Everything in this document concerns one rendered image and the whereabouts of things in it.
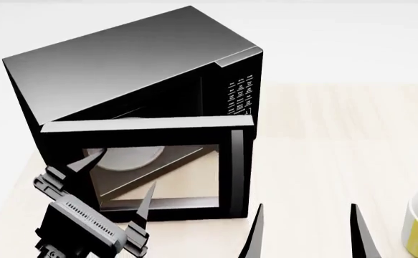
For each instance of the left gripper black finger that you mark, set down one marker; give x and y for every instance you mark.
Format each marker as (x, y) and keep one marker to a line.
(143, 215)
(83, 162)

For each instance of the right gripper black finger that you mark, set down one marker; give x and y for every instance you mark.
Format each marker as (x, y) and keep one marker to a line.
(254, 239)
(360, 239)

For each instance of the black microwave door with window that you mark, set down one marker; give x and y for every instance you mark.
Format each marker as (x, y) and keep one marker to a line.
(180, 125)

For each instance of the black microwave oven body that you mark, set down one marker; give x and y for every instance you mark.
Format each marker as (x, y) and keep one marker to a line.
(115, 61)

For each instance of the white round turntable plate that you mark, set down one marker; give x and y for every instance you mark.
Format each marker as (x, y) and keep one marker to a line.
(129, 161)

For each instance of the grey vented wrist camera box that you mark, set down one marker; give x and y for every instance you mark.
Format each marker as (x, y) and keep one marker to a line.
(86, 223)

